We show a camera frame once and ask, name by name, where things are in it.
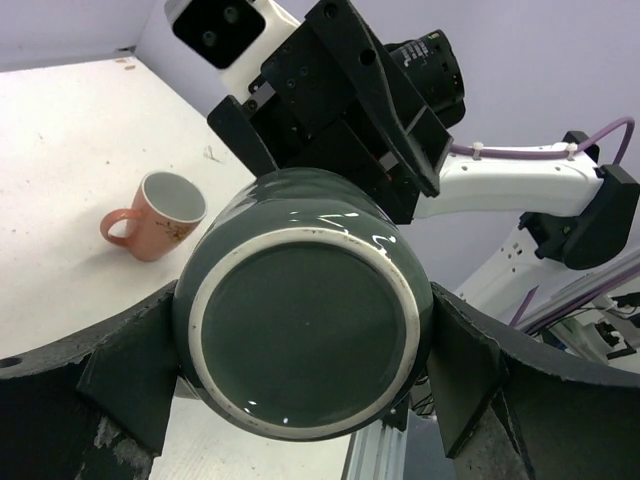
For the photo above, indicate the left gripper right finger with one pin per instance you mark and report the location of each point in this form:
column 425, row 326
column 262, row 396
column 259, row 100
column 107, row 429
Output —
column 510, row 407

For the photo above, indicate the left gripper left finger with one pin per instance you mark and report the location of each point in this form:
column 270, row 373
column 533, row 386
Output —
column 94, row 404

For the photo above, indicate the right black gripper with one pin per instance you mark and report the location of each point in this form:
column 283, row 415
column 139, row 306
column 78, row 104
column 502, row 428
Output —
column 309, row 107

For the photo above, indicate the dark green ceramic mug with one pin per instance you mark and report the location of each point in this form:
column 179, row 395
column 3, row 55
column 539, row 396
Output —
column 302, row 313

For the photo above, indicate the orange ceramic mug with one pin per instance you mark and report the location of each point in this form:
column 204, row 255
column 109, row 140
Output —
column 166, row 209

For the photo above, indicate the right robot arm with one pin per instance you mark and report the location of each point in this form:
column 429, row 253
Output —
column 586, row 209

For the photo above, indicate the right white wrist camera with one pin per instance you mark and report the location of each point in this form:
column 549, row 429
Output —
column 234, row 36

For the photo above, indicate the aluminium mounting rail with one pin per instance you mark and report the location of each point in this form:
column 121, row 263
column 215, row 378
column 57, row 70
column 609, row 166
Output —
column 379, row 451

